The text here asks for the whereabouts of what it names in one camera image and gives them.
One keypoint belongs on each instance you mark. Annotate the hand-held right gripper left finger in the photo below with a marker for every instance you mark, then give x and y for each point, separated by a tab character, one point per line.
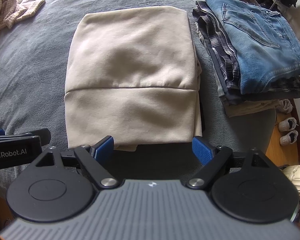
105	147

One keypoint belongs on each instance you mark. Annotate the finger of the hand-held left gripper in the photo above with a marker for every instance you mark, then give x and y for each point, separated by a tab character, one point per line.
27	136
15	152

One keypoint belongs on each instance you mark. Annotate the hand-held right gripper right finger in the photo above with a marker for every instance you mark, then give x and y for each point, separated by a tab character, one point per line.
202	151

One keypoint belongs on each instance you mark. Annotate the beige zip hoodie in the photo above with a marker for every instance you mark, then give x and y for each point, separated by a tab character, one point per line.
132	80

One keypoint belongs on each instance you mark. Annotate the grey bed blanket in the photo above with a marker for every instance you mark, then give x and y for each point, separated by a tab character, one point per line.
40	80

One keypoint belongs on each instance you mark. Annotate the beige folded pants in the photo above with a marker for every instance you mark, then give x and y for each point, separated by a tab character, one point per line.
244	108

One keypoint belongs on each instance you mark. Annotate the cream bedpost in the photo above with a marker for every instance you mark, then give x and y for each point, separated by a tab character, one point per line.
298	180

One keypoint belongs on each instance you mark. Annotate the blue jeans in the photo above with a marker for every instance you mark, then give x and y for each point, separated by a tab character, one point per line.
259	42

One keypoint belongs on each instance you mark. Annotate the beige checked knit garment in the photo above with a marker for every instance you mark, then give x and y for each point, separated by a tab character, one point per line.
7	10

